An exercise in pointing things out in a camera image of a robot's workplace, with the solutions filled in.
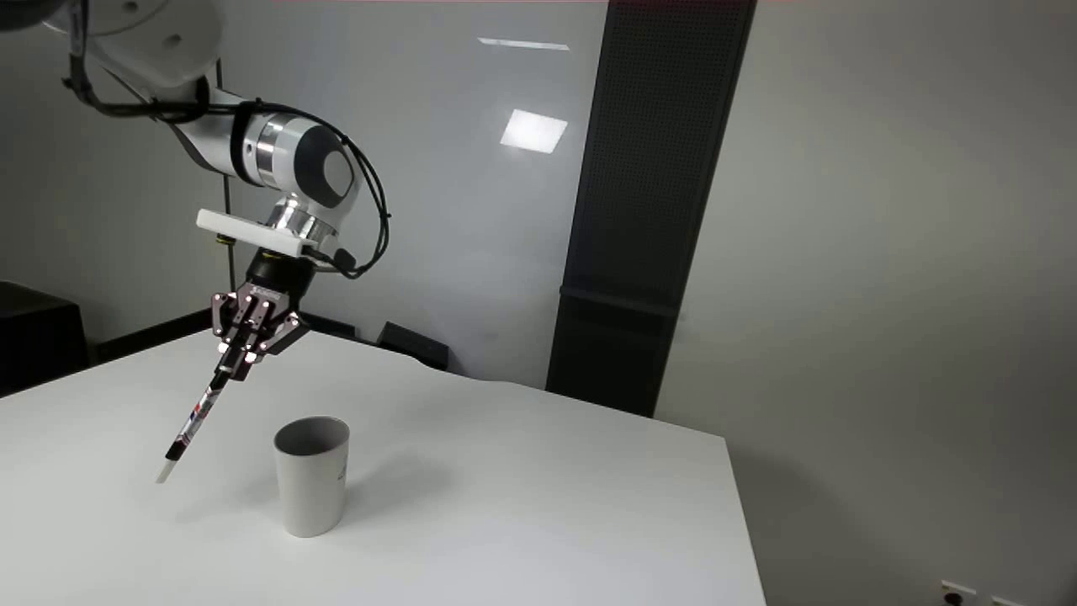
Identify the small black box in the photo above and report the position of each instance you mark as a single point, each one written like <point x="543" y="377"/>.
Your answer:
<point x="413" y="344"/>

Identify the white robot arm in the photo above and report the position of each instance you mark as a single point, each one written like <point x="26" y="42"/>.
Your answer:
<point x="292" y="155"/>

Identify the black pillar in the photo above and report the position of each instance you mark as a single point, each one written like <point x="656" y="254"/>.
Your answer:
<point x="652" y="202"/>

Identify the red and black marker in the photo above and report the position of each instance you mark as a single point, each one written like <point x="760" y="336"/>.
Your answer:
<point x="198" y="427"/>

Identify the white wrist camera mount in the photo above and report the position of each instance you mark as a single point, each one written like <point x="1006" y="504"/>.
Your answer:
<point x="236" y="222"/>

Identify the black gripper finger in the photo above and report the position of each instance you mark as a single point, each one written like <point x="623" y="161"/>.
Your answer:
<point x="275" y="331"/>
<point x="234" y="325"/>

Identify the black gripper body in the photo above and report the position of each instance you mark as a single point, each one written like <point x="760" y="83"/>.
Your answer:
<point x="281" y="280"/>

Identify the white ceramic mug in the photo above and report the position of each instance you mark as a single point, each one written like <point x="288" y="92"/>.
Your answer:
<point x="310" y="483"/>

